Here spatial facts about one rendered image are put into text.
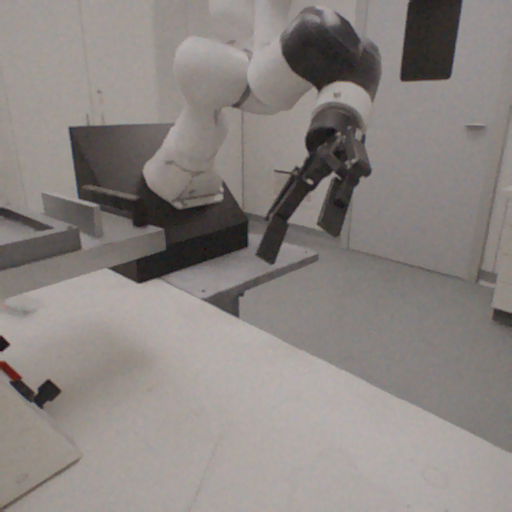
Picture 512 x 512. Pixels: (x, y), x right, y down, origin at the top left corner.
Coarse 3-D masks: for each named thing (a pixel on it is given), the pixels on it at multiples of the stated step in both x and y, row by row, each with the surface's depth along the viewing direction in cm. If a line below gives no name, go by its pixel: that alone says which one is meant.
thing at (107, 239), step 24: (48, 192) 59; (72, 216) 55; (96, 216) 51; (120, 216) 62; (96, 240) 51; (120, 240) 51; (144, 240) 53; (24, 264) 43; (48, 264) 44; (72, 264) 46; (96, 264) 49; (0, 288) 41; (24, 288) 43
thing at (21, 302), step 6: (6, 300) 79; (12, 300) 79; (18, 300) 79; (24, 300) 79; (30, 300) 79; (36, 300) 79; (42, 300) 79; (6, 306) 77; (12, 306) 77; (18, 306) 77; (24, 306) 77; (30, 306) 77
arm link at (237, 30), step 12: (216, 0) 79; (228, 0) 78; (240, 0) 78; (252, 0) 79; (216, 12) 80; (228, 12) 79; (240, 12) 78; (252, 12) 79; (216, 24) 81; (228, 24) 80; (240, 24) 80; (252, 24) 79; (216, 36) 85; (228, 36) 83; (240, 36) 82; (252, 36) 80; (240, 48) 83; (252, 48) 81; (252, 96) 81; (240, 108) 84; (252, 108) 84; (264, 108) 85
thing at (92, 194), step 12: (84, 192) 63; (96, 192) 61; (108, 192) 59; (120, 192) 59; (96, 204) 62; (108, 204) 60; (120, 204) 57; (132, 204) 55; (144, 204) 56; (132, 216) 56; (144, 216) 57
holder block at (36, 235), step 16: (0, 208) 57; (16, 208) 56; (0, 224) 54; (16, 224) 54; (32, 224) 51; (48, 224) 48; (64, 224) 48; (0, 240) 42; (16, 240) 42; (32, 240) 43; (48, 240) 45; (64, 240) 46; (80, 240) 48; (0, 256) 41; (16, 256) 42; (32, 256) 44
